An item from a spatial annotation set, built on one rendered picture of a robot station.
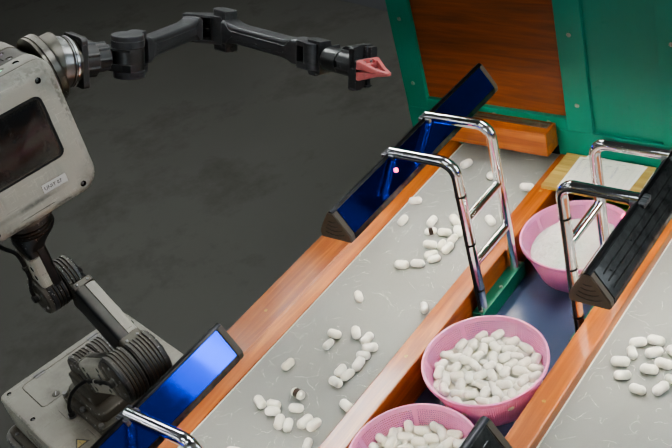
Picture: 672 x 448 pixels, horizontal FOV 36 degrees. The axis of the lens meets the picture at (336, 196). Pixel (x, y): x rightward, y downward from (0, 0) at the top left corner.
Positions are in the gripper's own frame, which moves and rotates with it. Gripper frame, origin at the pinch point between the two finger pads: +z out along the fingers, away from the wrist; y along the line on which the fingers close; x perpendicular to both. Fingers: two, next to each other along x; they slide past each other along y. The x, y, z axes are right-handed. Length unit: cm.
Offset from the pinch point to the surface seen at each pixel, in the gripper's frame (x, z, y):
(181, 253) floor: -47, -156, 110
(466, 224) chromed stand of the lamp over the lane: 3.5, 28.9, 26.7
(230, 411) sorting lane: 49, 4, 66
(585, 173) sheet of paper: -47, 24, 28
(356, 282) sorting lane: 6, -2, 51
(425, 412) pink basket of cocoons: 28, 41, 57
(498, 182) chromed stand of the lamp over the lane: -10.0, 26.1, 21.1
